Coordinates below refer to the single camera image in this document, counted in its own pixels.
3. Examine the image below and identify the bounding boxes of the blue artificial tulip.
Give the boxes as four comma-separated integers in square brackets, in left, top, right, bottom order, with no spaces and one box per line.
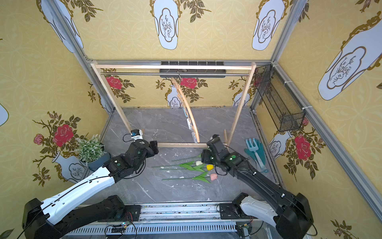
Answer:
[173,154,202,162]

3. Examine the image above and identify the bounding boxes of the pink artificial tulip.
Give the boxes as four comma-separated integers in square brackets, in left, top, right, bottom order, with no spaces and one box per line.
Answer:
[163,172,218,183]

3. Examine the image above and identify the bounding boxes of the curved wooden clip hanger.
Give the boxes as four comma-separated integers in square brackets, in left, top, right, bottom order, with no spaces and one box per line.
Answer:
[171,77,200,143]

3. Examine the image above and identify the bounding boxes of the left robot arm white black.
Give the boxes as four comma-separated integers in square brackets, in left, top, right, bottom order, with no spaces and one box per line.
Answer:
[22,139,159,239]

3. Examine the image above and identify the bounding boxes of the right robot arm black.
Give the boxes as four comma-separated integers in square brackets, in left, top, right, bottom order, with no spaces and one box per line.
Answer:
[202,134,313,239]

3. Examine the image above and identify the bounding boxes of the yellow artificial tulip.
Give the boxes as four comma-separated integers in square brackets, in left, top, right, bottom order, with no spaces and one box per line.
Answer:
[159,164,208,173]

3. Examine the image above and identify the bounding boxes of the white artificial tulip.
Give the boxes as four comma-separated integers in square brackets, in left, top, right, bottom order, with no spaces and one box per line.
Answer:
[152,161,197,168]

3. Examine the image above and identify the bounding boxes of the teal garden fork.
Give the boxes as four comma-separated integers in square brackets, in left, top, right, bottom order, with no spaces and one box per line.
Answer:
[245,138,265,170]

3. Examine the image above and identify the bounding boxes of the potted green plant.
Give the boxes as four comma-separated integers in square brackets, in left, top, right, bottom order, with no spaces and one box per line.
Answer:
[75,134,111,172]

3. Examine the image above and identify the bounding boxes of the metal rack rod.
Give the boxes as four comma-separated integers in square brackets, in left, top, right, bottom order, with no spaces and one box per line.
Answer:
[101,72,249,78]

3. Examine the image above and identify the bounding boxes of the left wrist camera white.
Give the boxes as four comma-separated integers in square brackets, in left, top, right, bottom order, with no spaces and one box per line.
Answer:
[130,129,143,140]

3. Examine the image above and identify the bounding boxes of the metal base rail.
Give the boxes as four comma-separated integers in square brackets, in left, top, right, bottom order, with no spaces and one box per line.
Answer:
[68,201,263,236]

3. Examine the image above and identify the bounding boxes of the electronics board with wires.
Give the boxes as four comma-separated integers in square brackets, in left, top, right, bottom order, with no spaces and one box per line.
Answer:
[104,221,138,239]

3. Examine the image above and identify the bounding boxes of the black wire mesh basket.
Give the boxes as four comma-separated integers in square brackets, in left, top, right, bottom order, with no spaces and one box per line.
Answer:
[254,65,305,132]

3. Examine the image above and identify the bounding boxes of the wooden clothes rack frame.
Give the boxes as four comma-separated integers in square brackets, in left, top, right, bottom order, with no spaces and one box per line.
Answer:
[90,62,257,148]

